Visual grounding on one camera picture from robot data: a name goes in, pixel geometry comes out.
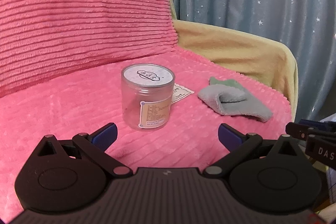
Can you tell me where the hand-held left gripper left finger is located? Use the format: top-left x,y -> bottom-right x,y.
33,123 -> 133,179

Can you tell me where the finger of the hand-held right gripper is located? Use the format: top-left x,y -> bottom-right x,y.
285,122 -> 317,141
299,119 -> 336,133

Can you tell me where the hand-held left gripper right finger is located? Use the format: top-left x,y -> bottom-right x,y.
203,123 -> 305,178

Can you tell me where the grey cleaning cloth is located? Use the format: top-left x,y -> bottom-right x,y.
197,76 -> 273,123

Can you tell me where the clear plastic jar white lid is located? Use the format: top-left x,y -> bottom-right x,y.
121,63 -> 175,131

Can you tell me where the white printed paper tag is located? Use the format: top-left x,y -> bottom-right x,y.
171,83 -> 195,104

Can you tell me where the yellow-green sofa cover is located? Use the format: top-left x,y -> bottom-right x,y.
164,0 -> 299,119

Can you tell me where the pink ribbed plush blanket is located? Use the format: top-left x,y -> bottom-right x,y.
0,0 -> 293,215

